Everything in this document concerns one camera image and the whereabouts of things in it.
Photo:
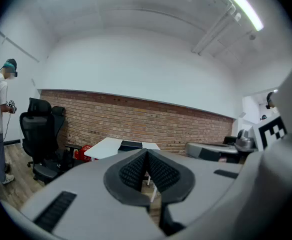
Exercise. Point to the ceiling light strip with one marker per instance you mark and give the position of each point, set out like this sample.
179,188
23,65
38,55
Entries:
246,7

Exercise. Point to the white ceiling pipes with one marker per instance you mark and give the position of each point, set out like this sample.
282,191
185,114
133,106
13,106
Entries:
216,26

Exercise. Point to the black mesh office chair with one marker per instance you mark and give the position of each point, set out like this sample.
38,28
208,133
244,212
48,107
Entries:
39,134
59,119

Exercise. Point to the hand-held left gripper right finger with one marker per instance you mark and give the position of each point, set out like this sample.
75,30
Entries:
198,174

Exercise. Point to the dark green box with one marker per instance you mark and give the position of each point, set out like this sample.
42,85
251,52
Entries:
129,145

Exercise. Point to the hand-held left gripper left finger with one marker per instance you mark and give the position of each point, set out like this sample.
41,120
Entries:
93,184

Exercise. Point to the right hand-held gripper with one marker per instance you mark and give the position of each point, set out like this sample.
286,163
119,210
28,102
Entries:
273,131

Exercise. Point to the red plastic crate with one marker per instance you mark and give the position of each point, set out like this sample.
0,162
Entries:
84,152

